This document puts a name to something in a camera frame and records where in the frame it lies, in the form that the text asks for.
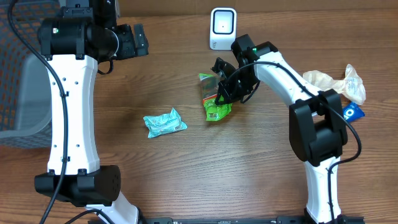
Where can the teal white snack packet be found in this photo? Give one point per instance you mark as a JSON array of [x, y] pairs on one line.
[[164, 124]]

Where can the blue snack packet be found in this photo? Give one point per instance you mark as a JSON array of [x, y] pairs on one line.
[[352, 112]]

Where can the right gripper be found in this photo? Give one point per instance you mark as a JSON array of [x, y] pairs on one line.
[[229, 94]]

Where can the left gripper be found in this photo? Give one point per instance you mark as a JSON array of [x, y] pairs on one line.
[[130, 49]]

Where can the grey plastic mesh basket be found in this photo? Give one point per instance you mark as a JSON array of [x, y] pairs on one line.
[[25, 88]]

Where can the white barcode scanner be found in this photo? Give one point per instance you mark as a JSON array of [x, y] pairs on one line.
[[222, 28]]

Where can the beige wrapper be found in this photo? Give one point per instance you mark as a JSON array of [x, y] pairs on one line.
[[351, 86]]

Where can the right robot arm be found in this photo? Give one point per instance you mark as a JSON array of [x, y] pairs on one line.
[[317, 129]]

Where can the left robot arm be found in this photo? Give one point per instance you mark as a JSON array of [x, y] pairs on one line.
[[72, 44]]

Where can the green snack packet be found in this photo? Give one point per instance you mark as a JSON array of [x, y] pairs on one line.
[[209, 90]]

